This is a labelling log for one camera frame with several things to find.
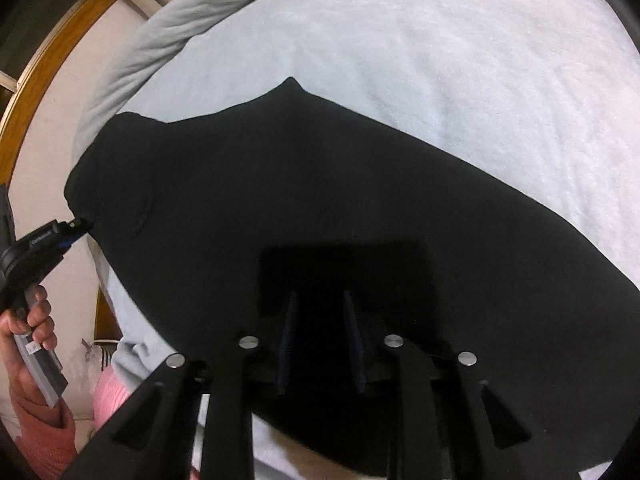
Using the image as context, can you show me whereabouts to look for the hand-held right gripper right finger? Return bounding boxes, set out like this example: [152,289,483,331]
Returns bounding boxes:
[344,292,583,480]

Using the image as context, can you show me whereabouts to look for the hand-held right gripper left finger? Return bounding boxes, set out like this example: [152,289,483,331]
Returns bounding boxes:
[60,292,301,480]

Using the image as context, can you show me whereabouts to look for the black pants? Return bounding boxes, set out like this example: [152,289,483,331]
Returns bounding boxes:
[65,76,640,480]

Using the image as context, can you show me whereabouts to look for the person's left forearm pink sleeve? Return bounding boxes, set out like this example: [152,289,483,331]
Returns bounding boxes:
[9,397,78,480]

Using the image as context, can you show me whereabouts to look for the person's left hand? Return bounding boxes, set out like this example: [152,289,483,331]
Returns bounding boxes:
[0,285,63,413]

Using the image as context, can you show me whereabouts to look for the white striped cloth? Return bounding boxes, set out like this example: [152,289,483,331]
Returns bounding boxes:
[67,337,122,386]

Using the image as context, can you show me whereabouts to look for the pink knit clothing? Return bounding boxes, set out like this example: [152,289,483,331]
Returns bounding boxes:
[92,372,133,428]

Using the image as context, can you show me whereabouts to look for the grey quilt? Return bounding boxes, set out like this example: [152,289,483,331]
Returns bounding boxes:
[72,0,361,173]

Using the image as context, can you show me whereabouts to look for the light blue fleece blanket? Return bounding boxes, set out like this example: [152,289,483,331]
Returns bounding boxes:
[75,0,640,480]

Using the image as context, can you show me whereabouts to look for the wooden bed frame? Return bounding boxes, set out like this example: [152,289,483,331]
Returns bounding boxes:
[0,0,122,343]

